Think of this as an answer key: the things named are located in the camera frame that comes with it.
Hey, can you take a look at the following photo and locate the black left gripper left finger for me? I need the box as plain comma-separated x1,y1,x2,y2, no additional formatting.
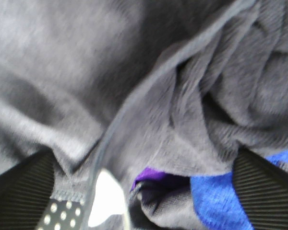
0,150,55,230

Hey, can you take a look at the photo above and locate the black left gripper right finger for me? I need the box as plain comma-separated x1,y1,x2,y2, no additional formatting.
232,149,288,230

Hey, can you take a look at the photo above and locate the dark grey towel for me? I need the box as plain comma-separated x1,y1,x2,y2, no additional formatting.
0,0,288,230

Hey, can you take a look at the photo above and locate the blue towel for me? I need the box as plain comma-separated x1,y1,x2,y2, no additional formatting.
190,150,288,230

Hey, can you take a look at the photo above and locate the grey perforated plastic basket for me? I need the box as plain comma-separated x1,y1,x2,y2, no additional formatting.
35,199,83,230

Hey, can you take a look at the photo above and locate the white care label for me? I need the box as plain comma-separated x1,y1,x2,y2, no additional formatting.
88,169,126,228

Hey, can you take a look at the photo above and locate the purple cloth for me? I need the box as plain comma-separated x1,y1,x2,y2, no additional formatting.
131,167,191,192

